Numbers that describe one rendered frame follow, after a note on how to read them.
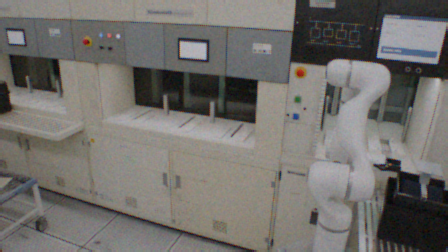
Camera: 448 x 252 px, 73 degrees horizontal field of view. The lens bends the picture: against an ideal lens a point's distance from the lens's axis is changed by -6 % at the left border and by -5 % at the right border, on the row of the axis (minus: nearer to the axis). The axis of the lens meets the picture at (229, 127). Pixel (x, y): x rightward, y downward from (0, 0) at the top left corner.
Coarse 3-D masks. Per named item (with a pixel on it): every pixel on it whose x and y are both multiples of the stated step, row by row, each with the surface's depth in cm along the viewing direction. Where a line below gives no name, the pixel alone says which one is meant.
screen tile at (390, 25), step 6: (390, 24) 148; (396, 24) 147; (402, 24) 146; (384, 30) 150; (396, 30) 148; (402, 30) 147; (408, 30) 146; (384, 36) 151; (390, 36) 150; (396, 36) 149; (402, 36) 148; (408, 36) 147; (384, 42) 152; (390, 42) 151; (396, 42) 150; (402, 42) 149; (408, 42) 148
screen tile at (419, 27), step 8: (416, 24) 144; (424, 24) 143; (432, 24) 142; (416, 32) 145; (424, 32) 144; (432, 32) 143; (440, 32) 142; (416, 40) 146; (424, 40) 145; (432, 40) 144
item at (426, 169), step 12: (420, 168) 129; (432, 168) 130; (396, 180) 144; (408, 180) 146; (420, 180) 132; (432, 180) 141; (444, 180) 140; (396, 192) 133; (396, 204) 132; (408, 204) 129; (420, 204) 127; (432, 204) 125; (444, 204) 122; (432, 216) 126; (444, 216) 124
